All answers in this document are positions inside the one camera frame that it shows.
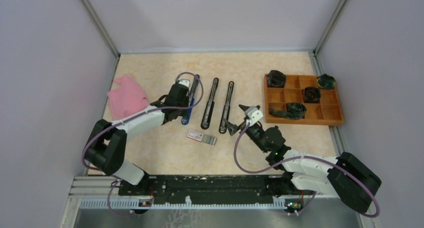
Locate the blue stapler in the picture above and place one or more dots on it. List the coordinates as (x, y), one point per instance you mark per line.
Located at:
(186, 119)

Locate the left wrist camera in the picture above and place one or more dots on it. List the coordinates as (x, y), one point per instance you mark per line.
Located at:
(185, 82)

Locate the orange wooden compartment tray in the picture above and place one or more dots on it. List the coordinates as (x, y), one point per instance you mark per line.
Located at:
(327, 112)

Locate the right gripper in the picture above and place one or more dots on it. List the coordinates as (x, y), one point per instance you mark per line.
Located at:
(233, 128)

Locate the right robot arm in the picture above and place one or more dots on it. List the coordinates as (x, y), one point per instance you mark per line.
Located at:
(344, 177)

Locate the pink cloth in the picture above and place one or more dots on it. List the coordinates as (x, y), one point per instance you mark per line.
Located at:
(128, 99)

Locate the dark rolled fabric lower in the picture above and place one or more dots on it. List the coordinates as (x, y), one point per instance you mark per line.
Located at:
(294, 111)

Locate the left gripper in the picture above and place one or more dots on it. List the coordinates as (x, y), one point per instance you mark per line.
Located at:
(186, 99)

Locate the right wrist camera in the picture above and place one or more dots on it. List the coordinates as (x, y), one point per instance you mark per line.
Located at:
(253, 115)

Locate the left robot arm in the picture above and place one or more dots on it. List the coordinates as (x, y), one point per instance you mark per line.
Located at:
(106, 147)

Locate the dark rolled fabric centre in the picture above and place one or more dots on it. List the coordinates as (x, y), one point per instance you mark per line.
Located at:
(311, 95)

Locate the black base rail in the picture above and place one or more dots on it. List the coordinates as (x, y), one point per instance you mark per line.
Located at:
(211, 189)

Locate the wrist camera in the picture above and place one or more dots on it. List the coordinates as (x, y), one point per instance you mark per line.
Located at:
(185, 82)
(253, 115)

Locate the dark rolled fabric top-left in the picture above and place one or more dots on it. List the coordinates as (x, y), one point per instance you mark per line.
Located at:
(276, 79)

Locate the dark rolled fabric top-right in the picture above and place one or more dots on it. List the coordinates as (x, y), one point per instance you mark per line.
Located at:
(326, 82)

